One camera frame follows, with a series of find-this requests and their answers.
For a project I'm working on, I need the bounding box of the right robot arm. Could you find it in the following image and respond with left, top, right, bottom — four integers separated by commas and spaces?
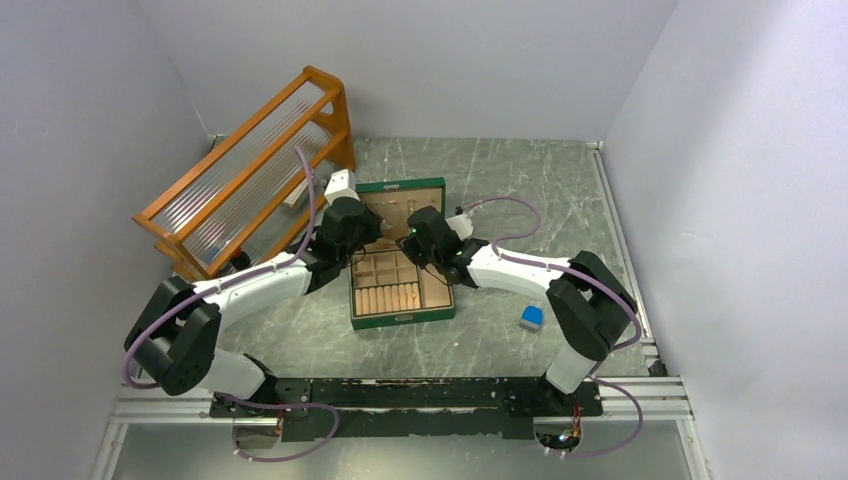
396, 207, 640, 414

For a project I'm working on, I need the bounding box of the blue grey small box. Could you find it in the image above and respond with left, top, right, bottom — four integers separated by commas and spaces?
519, 305, 544, 332

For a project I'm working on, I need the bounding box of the orange wooden rack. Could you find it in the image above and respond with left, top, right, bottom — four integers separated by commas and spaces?
134, 66, 355, 281

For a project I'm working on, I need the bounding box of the silver chain necklace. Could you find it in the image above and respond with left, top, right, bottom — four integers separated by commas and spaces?
380, 198, 419, 230

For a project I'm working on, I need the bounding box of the red black object on rack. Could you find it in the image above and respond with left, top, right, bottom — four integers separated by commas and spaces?
229, 250, 252, 271

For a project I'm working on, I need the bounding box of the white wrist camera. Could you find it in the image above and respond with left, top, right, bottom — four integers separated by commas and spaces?
446, 206, 473, 241
324, 169, 359, 204

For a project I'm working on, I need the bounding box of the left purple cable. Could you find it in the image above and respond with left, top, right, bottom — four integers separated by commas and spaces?
120, 145, 329, 412

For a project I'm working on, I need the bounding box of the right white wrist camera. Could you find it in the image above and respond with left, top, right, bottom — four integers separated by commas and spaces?
446, 206, 473, 241

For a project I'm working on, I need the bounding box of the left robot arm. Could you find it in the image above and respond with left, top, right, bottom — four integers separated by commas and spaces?
124, 197, 382, 416

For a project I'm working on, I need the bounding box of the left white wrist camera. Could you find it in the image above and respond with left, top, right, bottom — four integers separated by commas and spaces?
324, 169, 359, 204

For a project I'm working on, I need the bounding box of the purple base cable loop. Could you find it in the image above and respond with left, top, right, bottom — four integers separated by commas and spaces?
230, 400, 344, 464

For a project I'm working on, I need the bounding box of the white grey small carton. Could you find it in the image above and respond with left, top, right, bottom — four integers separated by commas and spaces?
283, 179, 309, 209

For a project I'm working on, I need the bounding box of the green jewelry box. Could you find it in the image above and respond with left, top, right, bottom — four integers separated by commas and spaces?
349, 177, 455, 330

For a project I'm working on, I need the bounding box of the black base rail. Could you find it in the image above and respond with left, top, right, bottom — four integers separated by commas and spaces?
112, 376, 694, 443

